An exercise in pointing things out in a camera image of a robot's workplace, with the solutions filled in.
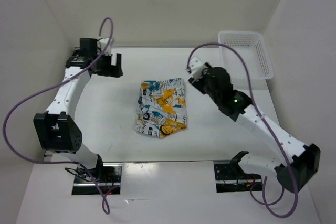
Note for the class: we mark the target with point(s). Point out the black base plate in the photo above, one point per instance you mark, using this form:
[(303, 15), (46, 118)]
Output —
[(109, 183), (228, 182)]

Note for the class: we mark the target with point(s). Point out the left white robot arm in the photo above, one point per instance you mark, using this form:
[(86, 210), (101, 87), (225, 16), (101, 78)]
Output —
[(90, 162)]

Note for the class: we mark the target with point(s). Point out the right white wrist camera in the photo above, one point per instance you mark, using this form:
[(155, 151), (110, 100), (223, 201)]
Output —
[(196, 67)]

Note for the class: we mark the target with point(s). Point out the colourful printed shorts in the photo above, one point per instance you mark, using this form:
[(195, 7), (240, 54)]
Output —
[(161, 108)]

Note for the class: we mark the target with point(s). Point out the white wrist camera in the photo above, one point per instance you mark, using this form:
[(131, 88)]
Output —
[(196, 67), (105, 45)]

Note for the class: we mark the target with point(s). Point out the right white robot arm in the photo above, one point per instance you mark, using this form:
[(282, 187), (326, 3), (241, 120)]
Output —
[(295, 162)]

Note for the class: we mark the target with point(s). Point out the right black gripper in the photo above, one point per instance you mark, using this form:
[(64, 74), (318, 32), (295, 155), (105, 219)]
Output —
[(197, 83)]

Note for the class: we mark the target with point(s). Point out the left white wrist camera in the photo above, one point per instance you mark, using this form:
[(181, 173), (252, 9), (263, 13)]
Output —
[(105, 45)]

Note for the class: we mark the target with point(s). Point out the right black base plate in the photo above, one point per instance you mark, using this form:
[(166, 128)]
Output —
[(228, 182)]

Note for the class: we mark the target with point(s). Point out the white plastic basket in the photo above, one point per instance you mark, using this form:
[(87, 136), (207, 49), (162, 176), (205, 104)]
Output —
[(252, 48)]

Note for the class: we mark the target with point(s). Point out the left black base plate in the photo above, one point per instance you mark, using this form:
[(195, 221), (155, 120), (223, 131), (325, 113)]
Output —
[(109, 183)]

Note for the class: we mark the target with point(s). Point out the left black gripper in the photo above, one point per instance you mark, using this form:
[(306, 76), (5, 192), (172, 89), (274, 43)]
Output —
[(112, 71)]

